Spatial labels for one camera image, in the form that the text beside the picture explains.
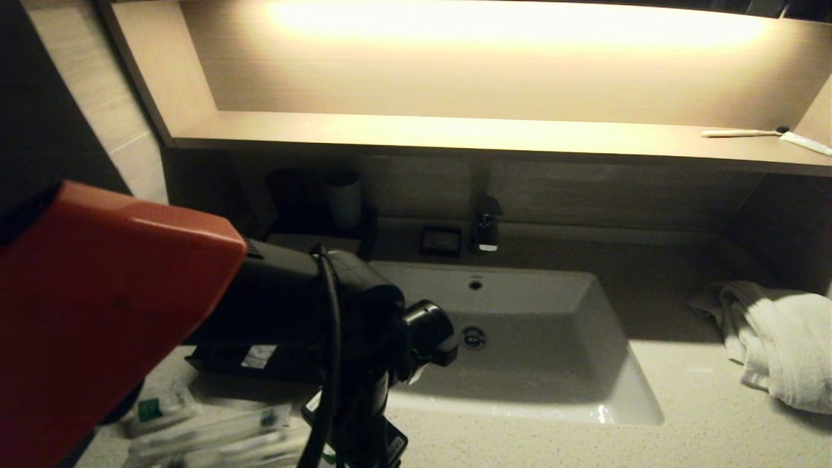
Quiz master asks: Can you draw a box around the small black soap dish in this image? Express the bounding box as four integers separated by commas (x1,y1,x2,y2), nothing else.
419,225,463,257

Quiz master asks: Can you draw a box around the white ceramic sink basin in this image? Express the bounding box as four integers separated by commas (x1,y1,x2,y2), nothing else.
370,260,665,426

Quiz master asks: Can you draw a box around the clear sachet green label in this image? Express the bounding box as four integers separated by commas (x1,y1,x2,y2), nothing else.
122,382,201,437

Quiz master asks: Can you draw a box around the grey plastic cup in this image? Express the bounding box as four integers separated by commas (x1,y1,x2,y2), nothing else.
324,169,363,230

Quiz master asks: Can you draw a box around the white toothpaste tube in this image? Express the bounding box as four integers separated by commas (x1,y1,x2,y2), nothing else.
780,131,832,157

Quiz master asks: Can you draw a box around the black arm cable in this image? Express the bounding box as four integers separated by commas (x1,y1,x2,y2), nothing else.
296,244,345,468

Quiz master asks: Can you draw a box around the black amenity box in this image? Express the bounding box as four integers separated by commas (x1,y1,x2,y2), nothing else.
260,207,379,261

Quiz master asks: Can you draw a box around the black box drawer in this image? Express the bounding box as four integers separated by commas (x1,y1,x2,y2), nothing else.
184,343,326,385

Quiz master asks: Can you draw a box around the long clear wrapped toothbrush packet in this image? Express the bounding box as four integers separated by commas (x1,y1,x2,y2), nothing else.
136,429,313,468
130,403,296,456

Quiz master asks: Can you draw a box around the white toothbrush dark head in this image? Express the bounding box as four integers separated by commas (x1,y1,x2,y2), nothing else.
702,125,791,138

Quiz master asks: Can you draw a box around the chrome faucet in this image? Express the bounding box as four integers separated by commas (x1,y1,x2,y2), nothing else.
473,196,503,253

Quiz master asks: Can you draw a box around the lit wooden wall shelf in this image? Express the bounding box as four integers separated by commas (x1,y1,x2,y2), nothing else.
94,0,832,178

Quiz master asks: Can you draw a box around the white folded towel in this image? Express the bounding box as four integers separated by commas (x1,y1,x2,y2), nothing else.
686,280,832,415

